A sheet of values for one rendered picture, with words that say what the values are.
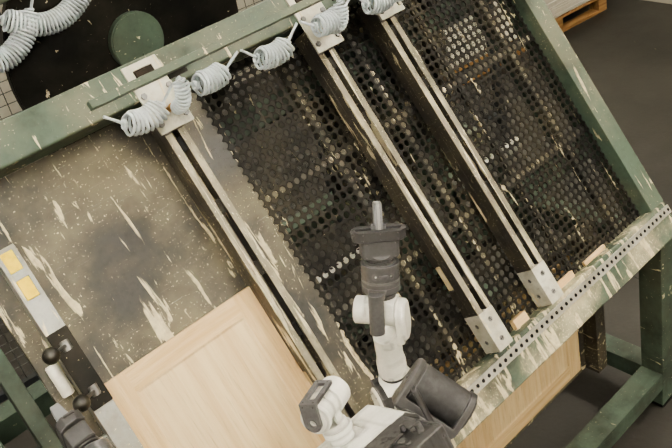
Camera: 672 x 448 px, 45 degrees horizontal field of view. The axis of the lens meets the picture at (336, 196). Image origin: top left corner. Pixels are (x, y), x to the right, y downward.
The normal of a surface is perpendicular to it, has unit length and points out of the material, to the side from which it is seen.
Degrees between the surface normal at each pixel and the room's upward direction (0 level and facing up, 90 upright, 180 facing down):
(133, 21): 90
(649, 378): 0
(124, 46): 90
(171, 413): 58
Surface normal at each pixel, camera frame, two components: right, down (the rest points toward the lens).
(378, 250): 0.13, 0.27
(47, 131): 0.45, -0.23
